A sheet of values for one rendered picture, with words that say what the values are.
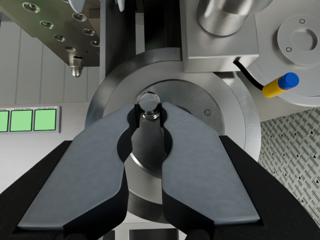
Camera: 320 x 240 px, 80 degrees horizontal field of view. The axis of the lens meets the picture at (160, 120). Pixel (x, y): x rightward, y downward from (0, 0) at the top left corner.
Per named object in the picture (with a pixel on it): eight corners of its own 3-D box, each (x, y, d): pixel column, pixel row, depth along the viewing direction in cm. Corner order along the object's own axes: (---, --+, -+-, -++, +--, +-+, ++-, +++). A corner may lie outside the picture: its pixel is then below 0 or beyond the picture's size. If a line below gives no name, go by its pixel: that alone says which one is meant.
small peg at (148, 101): (156, 87, 12) (163, 109, 11) (157, 99, 14) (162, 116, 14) (134, 94, 11) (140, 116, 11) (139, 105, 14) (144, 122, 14)
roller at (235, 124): (243, 60, 16) (250, 207, 14) (192, 114, 42) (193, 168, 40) (104, 58, 16) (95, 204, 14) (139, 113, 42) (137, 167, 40)
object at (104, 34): (106, -93, 20) (105, 79, 17) (135, 36, 43) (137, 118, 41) (101, -93, 20) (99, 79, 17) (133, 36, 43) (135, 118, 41)
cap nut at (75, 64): (80, 57, 49) (80, 74, 48) (86, 63, 53) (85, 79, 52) (66, 57, 49) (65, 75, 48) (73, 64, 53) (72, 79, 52)
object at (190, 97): (187, 203, 13) (102, 139, 14) (184, 195, 15) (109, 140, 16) (245, 115, 14) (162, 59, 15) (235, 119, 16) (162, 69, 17)
